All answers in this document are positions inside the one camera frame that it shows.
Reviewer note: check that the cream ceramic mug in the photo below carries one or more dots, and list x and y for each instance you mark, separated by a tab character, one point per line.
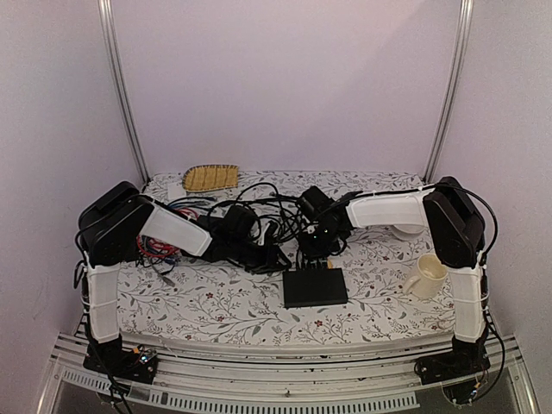
426	277

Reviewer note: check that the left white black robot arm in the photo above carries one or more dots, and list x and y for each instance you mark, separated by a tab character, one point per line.
107	232

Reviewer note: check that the aluminium frame post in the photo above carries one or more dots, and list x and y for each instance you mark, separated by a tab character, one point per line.
107	22
454	79

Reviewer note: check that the right aluminium frame post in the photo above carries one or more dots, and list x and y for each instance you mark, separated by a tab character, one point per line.
454	79

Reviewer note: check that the left aluminium frame post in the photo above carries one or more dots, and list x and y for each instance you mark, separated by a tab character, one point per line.
107	22

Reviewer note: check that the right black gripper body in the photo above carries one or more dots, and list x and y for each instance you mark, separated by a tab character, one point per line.
323	244

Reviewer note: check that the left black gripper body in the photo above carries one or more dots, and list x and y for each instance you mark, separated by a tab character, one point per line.
241	254

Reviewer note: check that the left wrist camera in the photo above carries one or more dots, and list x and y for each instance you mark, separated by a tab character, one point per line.
238	222

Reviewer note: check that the aluminium front rail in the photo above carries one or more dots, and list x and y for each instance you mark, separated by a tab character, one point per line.
371	377

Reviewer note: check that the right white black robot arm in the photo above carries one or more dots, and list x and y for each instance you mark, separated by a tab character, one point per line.
457	229

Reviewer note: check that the white floral table mat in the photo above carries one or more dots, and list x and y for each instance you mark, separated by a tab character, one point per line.
166	293

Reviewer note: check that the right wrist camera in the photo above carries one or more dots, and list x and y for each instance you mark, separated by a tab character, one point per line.
313	201

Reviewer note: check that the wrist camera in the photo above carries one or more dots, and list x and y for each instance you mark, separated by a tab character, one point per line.
238	222
313	201

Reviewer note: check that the black network switch box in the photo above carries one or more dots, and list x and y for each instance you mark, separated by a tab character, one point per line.
314	287

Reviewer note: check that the white card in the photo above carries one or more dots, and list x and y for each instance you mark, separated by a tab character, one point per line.
175	191

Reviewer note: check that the woven bamboo tray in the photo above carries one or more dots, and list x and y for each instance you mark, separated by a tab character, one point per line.
210	178

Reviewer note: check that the white ceramic bowl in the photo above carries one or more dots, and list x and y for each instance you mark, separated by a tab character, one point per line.
407	232

